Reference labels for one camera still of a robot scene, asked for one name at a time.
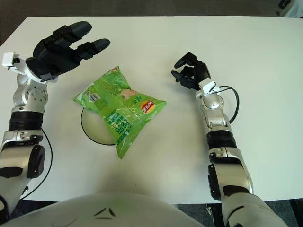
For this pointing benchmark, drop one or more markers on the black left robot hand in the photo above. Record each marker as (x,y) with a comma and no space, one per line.
(52,56)

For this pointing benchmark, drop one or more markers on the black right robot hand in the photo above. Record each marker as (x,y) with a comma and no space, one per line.
(201,72)

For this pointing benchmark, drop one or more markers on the green chip snack bag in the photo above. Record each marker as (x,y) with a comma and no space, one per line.
(118,111)

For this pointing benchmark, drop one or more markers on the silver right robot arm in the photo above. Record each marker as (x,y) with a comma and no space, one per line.
(215,111)

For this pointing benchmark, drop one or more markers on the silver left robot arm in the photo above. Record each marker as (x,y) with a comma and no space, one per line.
(28,99)

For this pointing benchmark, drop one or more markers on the white plate with black rim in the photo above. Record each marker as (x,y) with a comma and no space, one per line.
(94,127)

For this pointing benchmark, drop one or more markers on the white and black background device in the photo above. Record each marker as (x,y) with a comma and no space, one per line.
(293,9)

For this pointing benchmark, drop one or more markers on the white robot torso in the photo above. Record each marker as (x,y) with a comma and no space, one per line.
(118,212)

